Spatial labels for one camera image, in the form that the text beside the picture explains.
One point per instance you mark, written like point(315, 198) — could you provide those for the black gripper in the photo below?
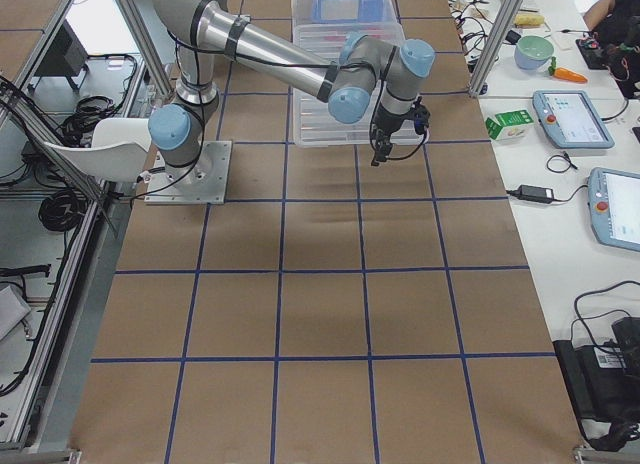
point(386, 122)

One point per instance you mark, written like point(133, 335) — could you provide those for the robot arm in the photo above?
point(204, 29)

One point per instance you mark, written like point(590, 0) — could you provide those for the clear plastic storage box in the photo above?
point(321, 26)

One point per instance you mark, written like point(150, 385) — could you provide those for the green white carton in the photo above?
point(508, 125)

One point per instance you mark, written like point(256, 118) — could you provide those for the black power adapter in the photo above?
point(532, 193)

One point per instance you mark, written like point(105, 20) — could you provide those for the green bowl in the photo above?
point(532, 52)

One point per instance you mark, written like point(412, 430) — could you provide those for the teach pendant upper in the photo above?
point(570, 121)

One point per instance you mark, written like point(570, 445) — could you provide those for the teach pendant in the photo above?
point(613, 201)
point(570, 121)

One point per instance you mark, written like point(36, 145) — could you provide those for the toy carrot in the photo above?
point(565, 74)

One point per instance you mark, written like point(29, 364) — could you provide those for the teach pendant lower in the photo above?
point(613, 201)

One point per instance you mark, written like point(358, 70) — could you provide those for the white chair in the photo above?
point(118, 150)

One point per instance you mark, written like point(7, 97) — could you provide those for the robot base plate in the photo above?
point(206, 183)

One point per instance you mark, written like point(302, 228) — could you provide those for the aluminium frame post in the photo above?
point(502, 24)

